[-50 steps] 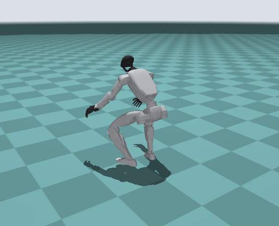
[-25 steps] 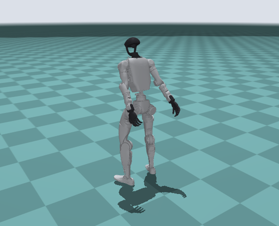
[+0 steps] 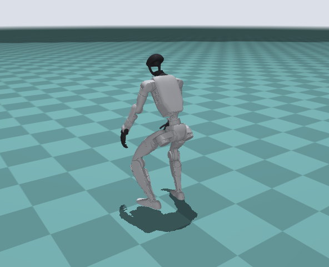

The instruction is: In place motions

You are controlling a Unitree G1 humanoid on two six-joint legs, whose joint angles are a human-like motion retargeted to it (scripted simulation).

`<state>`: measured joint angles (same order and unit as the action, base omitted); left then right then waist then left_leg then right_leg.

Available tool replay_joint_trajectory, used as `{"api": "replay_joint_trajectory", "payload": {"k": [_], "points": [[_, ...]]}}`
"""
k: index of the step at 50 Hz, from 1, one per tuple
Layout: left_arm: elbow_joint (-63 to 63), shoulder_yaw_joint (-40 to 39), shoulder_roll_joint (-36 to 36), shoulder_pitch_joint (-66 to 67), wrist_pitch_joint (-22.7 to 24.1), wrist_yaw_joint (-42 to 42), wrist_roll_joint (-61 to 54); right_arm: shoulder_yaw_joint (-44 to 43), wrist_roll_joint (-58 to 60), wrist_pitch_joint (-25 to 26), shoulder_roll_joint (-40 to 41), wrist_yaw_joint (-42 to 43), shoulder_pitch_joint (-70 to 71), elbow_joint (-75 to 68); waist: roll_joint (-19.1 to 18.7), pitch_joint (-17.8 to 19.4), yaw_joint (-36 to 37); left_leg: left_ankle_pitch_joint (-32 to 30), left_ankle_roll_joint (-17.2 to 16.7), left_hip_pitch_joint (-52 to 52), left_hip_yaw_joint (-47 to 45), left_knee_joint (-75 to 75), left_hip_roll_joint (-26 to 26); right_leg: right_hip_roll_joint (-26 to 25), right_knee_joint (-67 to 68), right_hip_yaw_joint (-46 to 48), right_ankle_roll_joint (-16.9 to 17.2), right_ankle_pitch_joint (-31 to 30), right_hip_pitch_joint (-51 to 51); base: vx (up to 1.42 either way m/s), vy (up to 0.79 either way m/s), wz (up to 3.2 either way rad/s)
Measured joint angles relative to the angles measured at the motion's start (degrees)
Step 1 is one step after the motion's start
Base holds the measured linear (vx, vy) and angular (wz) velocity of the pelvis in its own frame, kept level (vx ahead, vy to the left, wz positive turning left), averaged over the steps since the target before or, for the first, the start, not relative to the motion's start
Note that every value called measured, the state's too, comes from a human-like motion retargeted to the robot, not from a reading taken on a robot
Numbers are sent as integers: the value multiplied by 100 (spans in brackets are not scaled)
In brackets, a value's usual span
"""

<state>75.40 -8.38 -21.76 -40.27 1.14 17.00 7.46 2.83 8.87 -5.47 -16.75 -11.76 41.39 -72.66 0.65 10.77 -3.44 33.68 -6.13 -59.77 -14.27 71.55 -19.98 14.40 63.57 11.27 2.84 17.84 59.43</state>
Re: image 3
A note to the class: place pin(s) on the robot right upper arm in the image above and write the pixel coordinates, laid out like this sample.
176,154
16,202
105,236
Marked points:
180,83

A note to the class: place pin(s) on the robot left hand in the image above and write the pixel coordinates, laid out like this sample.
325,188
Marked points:
123,137

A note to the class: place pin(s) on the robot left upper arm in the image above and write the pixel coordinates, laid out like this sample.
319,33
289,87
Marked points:
145,87

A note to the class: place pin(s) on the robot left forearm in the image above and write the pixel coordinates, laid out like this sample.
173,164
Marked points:
130,119

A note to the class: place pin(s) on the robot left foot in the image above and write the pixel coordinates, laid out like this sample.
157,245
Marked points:
145,202

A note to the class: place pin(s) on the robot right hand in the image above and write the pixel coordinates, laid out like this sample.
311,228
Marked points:
165,125

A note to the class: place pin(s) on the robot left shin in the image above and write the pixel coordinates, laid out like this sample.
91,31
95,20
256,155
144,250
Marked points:
142,177

